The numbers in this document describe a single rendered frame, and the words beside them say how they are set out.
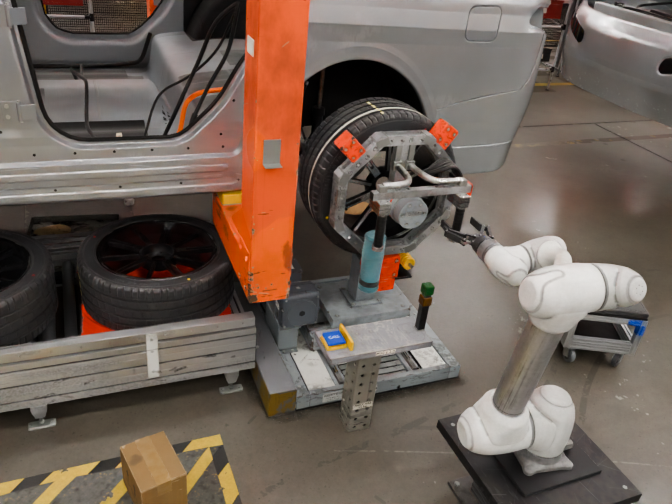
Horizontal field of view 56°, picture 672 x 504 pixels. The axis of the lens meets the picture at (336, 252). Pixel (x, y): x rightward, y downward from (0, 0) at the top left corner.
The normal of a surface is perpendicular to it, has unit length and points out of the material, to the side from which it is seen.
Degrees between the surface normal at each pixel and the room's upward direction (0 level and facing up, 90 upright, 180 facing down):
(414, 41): 90
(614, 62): 88
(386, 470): 0
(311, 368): 0
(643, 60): 86
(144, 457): 0
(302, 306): 90
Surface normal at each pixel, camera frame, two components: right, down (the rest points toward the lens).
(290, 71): 0.36, 0.51
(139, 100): 0.34, -0.16
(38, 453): 0.10, -0.86
